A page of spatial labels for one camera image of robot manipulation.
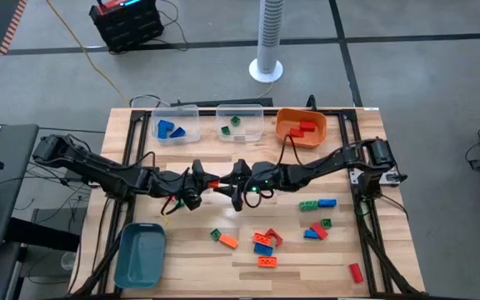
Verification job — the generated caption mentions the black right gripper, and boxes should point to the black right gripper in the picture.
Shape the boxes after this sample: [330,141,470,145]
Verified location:
[219,159,283,213]

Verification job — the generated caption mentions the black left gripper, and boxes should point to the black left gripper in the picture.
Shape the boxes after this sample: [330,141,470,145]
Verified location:
[154,159,214,212]

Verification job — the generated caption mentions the clear plastic container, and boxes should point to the clear plastic container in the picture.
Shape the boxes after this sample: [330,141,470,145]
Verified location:
[215,103,264,143]
[151,103,202,146]

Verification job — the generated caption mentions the red arch block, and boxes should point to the red arch block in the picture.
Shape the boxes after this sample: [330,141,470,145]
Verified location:
[264,227,284,248]

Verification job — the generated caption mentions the black power strip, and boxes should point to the black power strip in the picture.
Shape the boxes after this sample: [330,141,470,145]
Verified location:
[170,97,274,108]

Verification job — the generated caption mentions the teal plastic bin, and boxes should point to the teal plastic bin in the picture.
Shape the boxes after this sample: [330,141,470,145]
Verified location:
[113,222,167,291]

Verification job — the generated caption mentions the orange plastic bin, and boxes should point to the orange plastic bin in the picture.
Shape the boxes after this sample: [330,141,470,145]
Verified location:
[275,107,328,150]

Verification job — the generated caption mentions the white tower fan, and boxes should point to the white tower fan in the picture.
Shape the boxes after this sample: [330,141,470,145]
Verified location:
[248,0,287,83]

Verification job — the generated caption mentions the black crate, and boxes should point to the black crate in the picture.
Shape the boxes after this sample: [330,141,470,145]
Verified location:
[88,0,165,54]

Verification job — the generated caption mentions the dark grey desk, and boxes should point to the dark grey desk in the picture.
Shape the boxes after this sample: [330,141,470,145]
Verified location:
[0,123,40,251]

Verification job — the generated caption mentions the red device blue light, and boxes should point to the red device blue light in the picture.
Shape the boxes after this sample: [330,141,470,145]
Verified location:
[97,0,141,14]

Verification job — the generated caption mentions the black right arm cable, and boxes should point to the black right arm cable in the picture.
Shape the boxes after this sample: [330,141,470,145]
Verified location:
[242,133,303,209]

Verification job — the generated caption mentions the grey cable loop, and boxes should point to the grey cable loop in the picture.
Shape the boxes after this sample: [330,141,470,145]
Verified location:
[128,93,170,109]

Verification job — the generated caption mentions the black metal table frame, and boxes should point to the black metal table frame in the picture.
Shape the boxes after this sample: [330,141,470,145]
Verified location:
[72,107,424,299]

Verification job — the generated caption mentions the yellow floor cable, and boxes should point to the yellow floor cable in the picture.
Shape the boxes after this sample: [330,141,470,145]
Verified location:
[46,0,129,103]

